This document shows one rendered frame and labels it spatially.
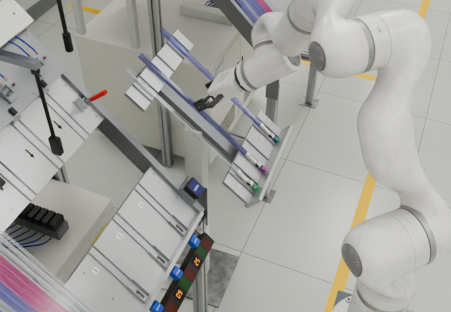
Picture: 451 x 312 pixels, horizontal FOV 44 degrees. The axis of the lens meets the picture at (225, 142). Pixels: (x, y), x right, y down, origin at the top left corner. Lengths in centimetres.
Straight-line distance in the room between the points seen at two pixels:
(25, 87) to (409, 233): 89
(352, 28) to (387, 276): 45
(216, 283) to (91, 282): 100
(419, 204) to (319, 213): 146
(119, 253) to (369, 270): 63
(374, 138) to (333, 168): 173
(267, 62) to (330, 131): 159
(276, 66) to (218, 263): 115
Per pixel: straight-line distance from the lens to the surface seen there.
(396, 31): 102
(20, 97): 134
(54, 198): 182
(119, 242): 141
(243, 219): 249
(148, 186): 150
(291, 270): 235
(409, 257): 109
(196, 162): 178
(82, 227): 172
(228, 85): 147
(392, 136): 103
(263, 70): 141
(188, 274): 153
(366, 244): 106
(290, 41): 124
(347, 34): 97
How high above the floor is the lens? 194
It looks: 43 degrees down
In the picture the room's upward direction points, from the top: 1 degrees clockwise
